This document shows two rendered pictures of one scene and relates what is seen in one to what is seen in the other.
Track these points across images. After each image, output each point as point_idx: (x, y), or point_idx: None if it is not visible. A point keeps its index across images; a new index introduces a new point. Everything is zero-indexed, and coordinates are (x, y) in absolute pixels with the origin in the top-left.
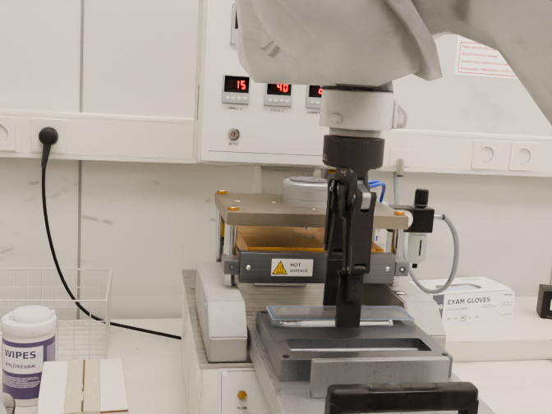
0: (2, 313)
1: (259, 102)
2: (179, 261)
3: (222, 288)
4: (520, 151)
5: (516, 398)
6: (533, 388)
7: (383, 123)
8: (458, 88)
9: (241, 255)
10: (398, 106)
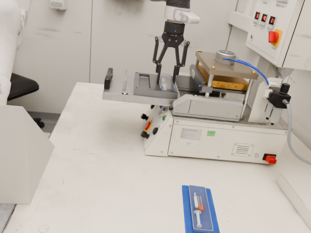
0: None
1: (259, 24)
2: (304, 110)
3: (189, 74)
4: None
5: (248, 211)
6: (267, 227)
7: (166, 16)
8: None
9: (191, 64)
10: (181, 13)
